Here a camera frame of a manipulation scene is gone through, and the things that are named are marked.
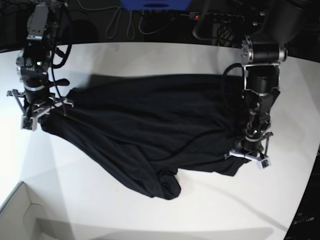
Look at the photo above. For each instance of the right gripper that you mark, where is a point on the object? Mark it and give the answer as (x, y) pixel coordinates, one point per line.
(35, 95)

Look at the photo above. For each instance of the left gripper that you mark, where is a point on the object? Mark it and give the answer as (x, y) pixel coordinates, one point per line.
(251, 144)

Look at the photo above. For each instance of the black t-shirt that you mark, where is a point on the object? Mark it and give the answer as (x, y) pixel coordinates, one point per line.
(143, 129)

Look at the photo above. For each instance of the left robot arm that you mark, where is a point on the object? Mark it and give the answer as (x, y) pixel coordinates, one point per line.
(262, 53)

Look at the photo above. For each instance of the blue box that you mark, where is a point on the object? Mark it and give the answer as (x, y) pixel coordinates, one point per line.
(178, 5)

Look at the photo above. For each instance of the white cardboard box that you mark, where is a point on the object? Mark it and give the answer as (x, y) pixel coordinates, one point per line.
(22, 219)

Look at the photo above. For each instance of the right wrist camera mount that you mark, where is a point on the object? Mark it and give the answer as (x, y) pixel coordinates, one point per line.
(33, 112)

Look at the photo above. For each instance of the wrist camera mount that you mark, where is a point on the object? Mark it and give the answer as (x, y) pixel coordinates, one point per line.
(261, 158)
(33, 112)

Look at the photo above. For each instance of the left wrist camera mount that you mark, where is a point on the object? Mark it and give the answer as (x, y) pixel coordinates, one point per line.
(261, 158)

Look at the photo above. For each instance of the white power strip red switch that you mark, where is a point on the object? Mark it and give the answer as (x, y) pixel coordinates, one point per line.
(217, 17)

